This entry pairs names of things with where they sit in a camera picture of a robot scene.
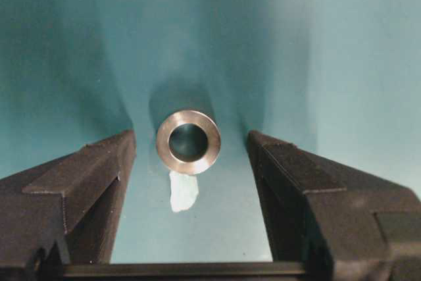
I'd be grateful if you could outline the silver metal washer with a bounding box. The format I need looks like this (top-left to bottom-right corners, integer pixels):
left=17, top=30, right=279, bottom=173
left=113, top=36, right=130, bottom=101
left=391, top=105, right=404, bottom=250
left=156, top=109, right=221, bottom=175

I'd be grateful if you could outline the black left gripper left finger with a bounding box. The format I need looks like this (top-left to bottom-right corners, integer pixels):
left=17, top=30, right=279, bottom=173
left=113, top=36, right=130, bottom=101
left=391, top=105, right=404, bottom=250
left=1, top=130, right=136, bottom=280

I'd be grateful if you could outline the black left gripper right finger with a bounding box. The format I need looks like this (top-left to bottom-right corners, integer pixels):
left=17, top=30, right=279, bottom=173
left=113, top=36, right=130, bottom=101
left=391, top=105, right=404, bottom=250
left=247, top=130, right=420, bottom=280

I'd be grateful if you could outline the white tape marker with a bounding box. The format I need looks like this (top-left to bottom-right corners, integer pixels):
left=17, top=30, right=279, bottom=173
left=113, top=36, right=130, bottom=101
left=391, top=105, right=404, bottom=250
left=169, top=171, right=199, bottom=213

